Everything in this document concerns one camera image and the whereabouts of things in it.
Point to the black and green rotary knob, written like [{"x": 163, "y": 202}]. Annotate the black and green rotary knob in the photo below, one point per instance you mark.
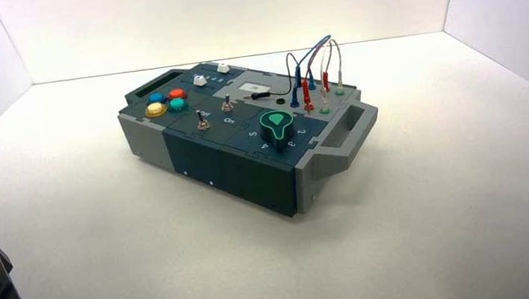
[{"x": 278, "y": 129}]

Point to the gray and dark blue task box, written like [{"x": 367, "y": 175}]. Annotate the gray and dark blue task box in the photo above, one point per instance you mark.
[{"x": 226, "y": 167}]

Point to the white display screen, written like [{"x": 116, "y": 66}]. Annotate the white display screen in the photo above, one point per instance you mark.
[{"x": 254, "y": 87}]

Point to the teal push button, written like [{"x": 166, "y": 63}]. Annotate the teal push button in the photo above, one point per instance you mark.
[{"x": 178, "y": 105}]

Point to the red push button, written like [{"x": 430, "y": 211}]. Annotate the red push button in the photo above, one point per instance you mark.
[{"x": 177, "y": 93}]

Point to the yellow push button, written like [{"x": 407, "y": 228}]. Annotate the yellow push button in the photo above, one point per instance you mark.
[{"x": 156, "y": 110}]

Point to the blue push button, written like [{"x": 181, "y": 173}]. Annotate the blue push button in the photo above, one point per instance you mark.
[{"x": 155, "y": 97}]

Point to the metal toggle switch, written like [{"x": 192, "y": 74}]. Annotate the metal toggle switch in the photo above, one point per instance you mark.
[
  {"x": 201, "y": 121},
  {"x": 227, "y": 106}
]

